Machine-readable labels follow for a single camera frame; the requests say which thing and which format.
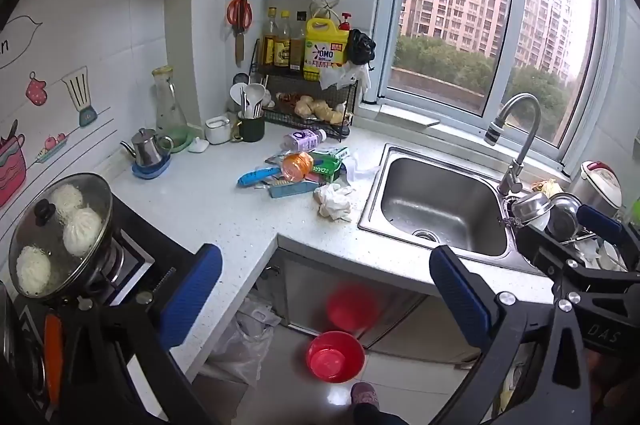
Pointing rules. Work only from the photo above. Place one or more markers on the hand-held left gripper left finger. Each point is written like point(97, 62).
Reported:
point(192, 295)

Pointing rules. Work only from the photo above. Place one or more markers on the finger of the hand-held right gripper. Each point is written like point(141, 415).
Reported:
point(542, 250)
point(597, 217)

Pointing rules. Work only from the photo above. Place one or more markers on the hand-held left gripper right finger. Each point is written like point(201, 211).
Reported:
point(460, 300)

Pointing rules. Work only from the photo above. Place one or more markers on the white plastic trash bag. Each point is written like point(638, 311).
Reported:
point(245, 340)

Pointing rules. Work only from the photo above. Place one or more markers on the blue plastic wrapper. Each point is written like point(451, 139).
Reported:
point(257, 177)

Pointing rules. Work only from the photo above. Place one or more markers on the white tissue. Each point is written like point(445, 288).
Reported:
point(332, 202)

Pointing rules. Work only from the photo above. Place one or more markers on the orange plastic bottle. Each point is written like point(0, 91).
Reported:
point(297, 166)

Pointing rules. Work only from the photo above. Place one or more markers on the purple juice bottle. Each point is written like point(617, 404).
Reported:
point(302, 140)

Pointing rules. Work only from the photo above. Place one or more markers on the steel bowl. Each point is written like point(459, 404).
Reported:
point(565, 212)
point(531, 205)

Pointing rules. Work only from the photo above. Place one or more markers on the white rice cooker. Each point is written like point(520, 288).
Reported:
point(597, 182)

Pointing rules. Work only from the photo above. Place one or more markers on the white dishes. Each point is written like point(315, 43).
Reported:
point(602, 255)

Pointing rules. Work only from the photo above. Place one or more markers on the steel cabinet door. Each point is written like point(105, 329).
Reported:
point(400, 330)

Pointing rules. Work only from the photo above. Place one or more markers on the black gas stove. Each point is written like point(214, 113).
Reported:
point(150, 237)

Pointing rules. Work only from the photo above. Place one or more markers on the stainless steel sink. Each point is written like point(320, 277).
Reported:
point(435, 200)

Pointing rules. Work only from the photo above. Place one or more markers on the steel faucet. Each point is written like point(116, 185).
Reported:
point(522, 140)

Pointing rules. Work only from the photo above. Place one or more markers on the white steamed bun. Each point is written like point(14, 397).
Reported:
point(67, 200)
point(33, 270)
point(82, 231)

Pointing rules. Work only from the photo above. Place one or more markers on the blue coaster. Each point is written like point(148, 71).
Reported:
point(150, 171)

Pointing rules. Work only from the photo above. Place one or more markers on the person's slipper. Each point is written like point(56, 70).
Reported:
point(365, 395)

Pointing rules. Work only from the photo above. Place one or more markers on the red plastic basin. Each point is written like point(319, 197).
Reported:
point(335, 357)

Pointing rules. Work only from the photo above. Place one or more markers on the toothbrush blister pack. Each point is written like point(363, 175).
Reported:
point(292, 189)

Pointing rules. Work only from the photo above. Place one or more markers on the small white lid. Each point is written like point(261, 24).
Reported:
point(198, 146)

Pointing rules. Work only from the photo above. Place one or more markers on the glass pot lid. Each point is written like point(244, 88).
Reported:
point(55, 230)

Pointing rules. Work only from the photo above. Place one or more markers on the steel teapot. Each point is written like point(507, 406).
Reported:
point(147, 148)

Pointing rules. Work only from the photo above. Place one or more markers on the green plastic dish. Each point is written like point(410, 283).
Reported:
point(182, 140)

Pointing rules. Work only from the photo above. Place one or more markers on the clear plastic wrapper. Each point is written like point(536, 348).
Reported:
point(361, 167)

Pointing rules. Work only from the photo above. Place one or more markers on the white seasoning container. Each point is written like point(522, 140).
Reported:
point(217, 131)

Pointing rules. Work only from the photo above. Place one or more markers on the dark green mug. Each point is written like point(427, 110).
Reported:
point(251, 127)

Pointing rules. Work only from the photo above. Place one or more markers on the green toothpaste box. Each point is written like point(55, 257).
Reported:
point(327, 171)

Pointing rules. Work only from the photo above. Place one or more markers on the glass carafe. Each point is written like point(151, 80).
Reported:
point(170, 105)

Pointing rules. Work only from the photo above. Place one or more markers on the metal utensils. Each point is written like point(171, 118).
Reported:
point(243, 102)

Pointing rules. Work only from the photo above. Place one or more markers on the white spatula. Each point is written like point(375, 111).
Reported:
point(236, 94)

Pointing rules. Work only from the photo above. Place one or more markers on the white ladle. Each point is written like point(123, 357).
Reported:
point(257, 92)

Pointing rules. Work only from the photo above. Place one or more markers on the dried red chillies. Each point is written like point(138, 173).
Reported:
point(287, 97)

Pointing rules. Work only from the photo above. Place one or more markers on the ginger root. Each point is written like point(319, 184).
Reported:
point(312, 110)

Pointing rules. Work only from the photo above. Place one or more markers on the dark round lid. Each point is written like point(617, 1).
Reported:
point(240, 79)

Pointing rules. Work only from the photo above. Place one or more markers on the garlic bulb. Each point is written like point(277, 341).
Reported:
point(341, 107)

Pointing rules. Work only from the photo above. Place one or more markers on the white plastic bags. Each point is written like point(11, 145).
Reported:
point(345, 77)

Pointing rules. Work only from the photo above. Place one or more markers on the amber oil bottle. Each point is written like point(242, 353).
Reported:
point(269, 42)

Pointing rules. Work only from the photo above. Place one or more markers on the black plastic bag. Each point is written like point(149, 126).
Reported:
point(361, 47)

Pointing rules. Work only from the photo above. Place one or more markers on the yellow detergent bottle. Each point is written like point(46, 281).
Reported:
point(325, 47)

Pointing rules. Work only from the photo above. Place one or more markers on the red pump bottle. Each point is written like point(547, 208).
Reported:
point(345, 22)

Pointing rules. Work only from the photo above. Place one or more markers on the window frame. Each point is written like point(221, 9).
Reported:
point(520, 5)

